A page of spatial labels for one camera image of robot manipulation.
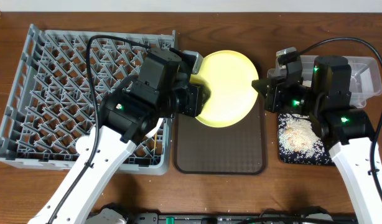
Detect yellow plate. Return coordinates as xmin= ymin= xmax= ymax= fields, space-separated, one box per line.
xmin=190 ymin=50 xmax=259 ymax=128

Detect rice and food scraps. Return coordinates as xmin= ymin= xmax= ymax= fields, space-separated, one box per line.
xmin=277 ymin=113 xmax=327 ymax=159

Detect wooden chopstick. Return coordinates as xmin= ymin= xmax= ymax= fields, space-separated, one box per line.
xmin=153 ymin=133 xmax=157 ymax=156

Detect pink plate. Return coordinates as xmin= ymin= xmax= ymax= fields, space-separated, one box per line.
xmin=145 ymin=118 xmax=164 ymax=138

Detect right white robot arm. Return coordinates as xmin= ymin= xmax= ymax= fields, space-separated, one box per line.
xmin=251 ymin=55 xmax=382 ymax=223

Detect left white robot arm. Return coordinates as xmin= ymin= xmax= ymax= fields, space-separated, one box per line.
xmin=30 ymin=48 xmax=209 ymax=223

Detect black waste tray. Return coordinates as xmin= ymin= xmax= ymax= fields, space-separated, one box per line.
xmin=277 ymin=112 xmax=335 ymax=166

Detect clear plastic waste bin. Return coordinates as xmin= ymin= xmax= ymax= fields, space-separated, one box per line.
xmin=266 ymin=55 xmax=382 ymax=109

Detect dark brown serving tray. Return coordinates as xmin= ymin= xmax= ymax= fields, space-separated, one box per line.
xmin=173 ymin=101 xmax=267 ymax=175

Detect grey plastic dish rack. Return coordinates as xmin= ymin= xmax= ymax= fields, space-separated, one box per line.
xmin=0 ymin=25 xmax=177 ymax=170

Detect left black cable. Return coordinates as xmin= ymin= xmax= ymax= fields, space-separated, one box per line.
xmin=46 ymin=34 xmax=151 ymax=224

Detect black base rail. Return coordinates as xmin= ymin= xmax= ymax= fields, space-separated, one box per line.
xmin=88 ymin=203 xmax=356 ymax=224

